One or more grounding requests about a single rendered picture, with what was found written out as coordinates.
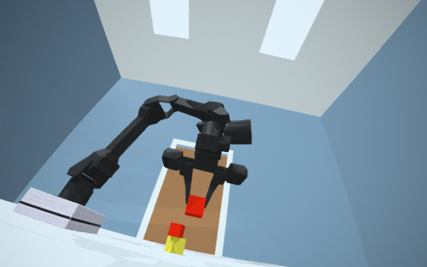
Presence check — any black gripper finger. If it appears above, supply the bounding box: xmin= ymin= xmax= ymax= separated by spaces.
xmin=205 ymin=171 xmax=228 ymax=208
xmin=179 ymin=163 xmax=193 ymax=205

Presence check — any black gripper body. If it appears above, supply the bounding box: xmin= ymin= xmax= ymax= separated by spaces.
xmin=162 ymin=148 xmax=248 ymax=185

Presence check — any red cube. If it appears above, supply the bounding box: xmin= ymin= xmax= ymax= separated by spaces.
xmin=185 ymin=194 xmax=206 ymax=218
xmin=168 ymin=222 xmax=185 ymax=238

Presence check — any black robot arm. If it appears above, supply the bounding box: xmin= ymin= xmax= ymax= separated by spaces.
xmin=57 ymin=95 xmax=252 ymax=206

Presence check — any yellow cube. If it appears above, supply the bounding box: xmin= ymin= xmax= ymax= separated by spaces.
xmin=164 ymin=235 xmax=186 ymax=255

